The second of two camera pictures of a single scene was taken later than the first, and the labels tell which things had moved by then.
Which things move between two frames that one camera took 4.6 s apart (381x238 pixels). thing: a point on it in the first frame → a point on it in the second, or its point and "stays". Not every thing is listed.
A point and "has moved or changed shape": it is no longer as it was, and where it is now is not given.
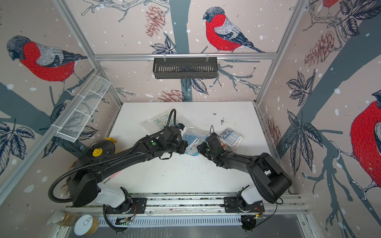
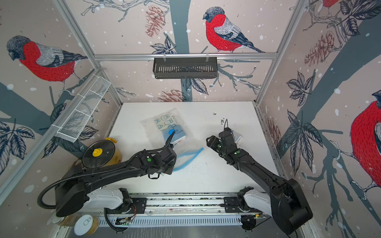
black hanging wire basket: [185, 67] stays
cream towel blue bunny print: [161, 120] stays
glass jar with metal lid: [65, 218] stays
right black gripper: [201, 148] → [213, 142]
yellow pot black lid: [99, 148] stays
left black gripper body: [179, 147] → [167, 169]
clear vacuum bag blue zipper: [193, 137] has moved or changed shape
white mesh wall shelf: [77, 119] stays
